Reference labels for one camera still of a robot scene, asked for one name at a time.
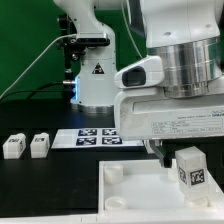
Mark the white square tabletop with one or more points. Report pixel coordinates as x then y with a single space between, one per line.
145 185

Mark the paper sheet with AprilTags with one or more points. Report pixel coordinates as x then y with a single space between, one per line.
90 137

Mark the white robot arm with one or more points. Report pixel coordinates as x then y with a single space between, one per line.
176 91

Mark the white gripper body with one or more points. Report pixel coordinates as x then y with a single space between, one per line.
143 114

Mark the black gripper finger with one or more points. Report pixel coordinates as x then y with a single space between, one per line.
165 158

